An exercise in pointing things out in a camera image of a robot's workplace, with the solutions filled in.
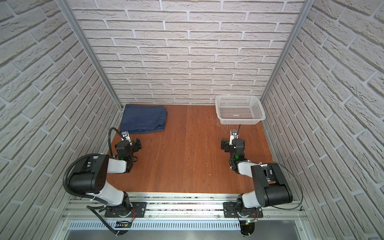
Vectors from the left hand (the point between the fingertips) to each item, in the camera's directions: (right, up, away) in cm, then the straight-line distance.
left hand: (129, 138), depth 93 cm
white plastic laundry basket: (+76, +20, +17) cm, 80 cm away
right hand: (+66, +1, 0) cm, 66 cm away
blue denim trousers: (-1, +13, +17) cm, 22 cm away
